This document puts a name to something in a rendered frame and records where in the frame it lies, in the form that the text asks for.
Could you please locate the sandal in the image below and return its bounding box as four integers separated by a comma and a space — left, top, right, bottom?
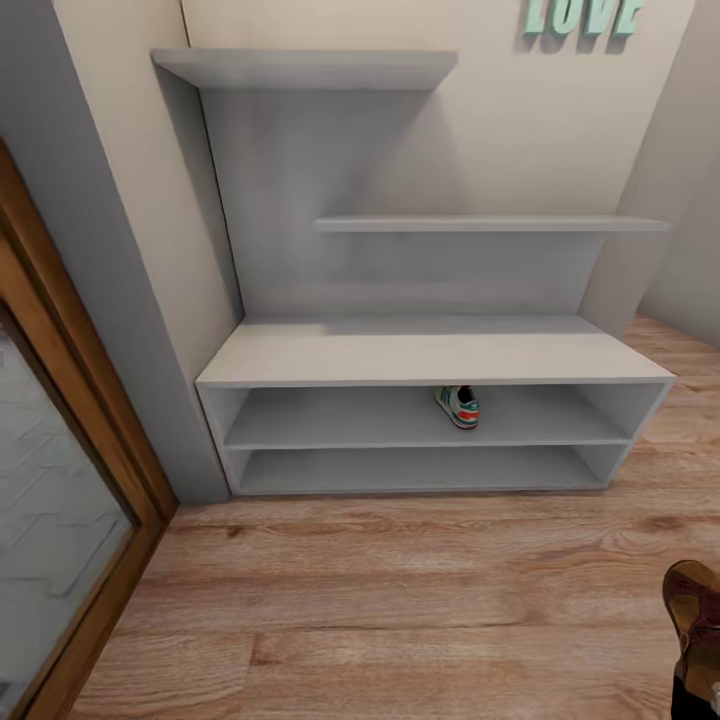
663, 559, 720, 703

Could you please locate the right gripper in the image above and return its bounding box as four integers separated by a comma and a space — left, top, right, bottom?
671, 676, 720, 720

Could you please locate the gym shoe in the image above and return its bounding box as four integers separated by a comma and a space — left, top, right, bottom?
433, 385, 479, 429

